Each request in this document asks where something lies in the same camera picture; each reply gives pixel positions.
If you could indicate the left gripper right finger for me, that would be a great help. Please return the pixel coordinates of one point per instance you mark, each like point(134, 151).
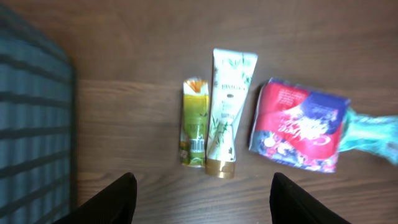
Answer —
point(289, 203)

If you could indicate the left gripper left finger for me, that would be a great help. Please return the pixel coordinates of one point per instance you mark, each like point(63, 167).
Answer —
point(113, 205)

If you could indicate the red purple pad package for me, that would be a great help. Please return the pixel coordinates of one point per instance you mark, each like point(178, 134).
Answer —
point(297, 126)

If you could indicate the teal wipes packet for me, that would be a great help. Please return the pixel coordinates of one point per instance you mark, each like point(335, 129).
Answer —
point(376, 135)

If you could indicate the green yellow sachet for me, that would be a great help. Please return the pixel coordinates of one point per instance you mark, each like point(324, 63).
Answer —
point(193, 130)

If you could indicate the white shampoo tube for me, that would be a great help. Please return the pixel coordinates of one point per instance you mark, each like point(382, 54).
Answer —
point(232, 75)

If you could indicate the grey plastic basket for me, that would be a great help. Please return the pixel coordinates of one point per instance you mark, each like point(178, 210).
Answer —
point(37, 81)

